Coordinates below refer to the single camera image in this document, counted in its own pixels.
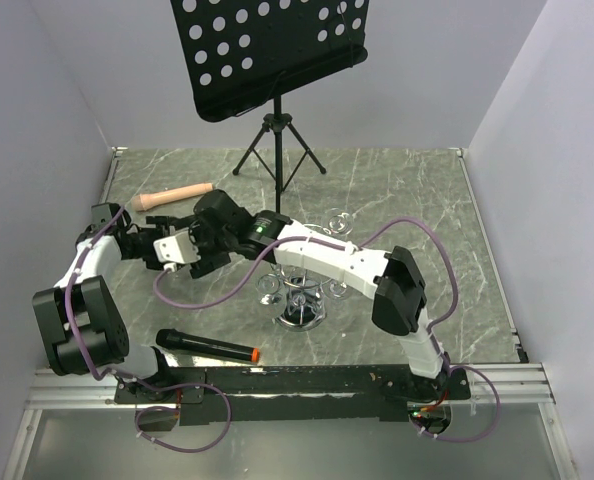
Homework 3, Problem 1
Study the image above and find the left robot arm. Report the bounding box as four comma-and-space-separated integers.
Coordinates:
32, 203, 175, 402

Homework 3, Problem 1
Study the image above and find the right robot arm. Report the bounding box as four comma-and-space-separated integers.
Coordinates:
153, 190, 449, 399

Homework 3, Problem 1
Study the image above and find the chrome wine glass rack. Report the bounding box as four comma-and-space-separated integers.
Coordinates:
267, 265, 342, 331

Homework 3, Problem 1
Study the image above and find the clear wine glass front right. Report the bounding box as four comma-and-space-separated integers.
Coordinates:
326, 280, 349, 299

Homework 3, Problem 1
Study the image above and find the beige microphone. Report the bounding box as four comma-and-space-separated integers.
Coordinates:
131, 183, 213, 212

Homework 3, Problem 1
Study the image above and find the black microphone orange end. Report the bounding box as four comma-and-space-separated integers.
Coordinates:
156, 329, 260, 363

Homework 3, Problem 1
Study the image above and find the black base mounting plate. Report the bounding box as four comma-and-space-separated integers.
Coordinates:
114, 364, 471, 426

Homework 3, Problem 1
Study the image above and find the black perforated music stand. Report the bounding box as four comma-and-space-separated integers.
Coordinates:
171, 0, 369, 197

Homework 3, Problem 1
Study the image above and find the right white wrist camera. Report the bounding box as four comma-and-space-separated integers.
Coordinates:
153, 229, 201, 272

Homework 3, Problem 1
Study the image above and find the aluminium frame rail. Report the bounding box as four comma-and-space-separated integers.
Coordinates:
4, 147, 578, 479

